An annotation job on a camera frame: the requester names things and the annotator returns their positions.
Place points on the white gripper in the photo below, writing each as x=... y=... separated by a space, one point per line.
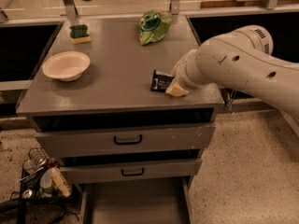
x=181 y=74

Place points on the dark rxbar blueberry packet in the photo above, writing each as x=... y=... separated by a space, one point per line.
x=160 y=81

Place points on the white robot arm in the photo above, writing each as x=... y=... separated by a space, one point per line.
x=240 y=60

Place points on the grey drawer cabinet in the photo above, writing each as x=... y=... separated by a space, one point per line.
x=114 y=92

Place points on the grey bottom drawer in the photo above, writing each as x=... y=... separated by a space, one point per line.
x=147 y=201

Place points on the grey drawer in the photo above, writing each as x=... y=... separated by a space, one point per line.
x=131 y=171
x=147 y=201
x=124 y=141

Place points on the grey middle drawer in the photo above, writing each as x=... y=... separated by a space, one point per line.
x=131 y=171

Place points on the grey top drawer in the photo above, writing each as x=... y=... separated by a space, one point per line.
x=124 y=141

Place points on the green chip bag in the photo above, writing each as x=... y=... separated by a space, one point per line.
x=153 y=26

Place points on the green yellow sponge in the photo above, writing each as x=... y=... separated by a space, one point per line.
x=79 y=34

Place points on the white paper bowl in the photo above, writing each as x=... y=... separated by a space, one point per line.
x=66 y=66

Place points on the cream box in rack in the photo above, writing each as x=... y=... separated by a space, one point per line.
x=60 y=183

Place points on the white cup in rack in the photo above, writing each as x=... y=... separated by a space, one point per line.
x=46 y=179

